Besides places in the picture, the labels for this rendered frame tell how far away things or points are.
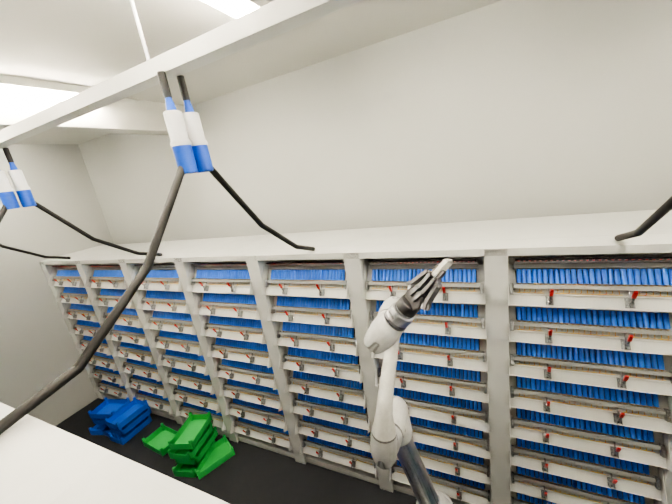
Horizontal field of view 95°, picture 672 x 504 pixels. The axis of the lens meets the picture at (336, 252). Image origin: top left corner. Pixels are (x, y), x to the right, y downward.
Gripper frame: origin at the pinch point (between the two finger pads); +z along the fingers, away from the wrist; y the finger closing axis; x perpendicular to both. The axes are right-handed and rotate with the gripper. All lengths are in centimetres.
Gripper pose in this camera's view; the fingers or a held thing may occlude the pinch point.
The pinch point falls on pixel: (442, 268)
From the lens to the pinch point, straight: 103.4
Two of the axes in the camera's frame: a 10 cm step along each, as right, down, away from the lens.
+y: -3.0, -6.4, 7.1
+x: 8.2, 2.1, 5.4
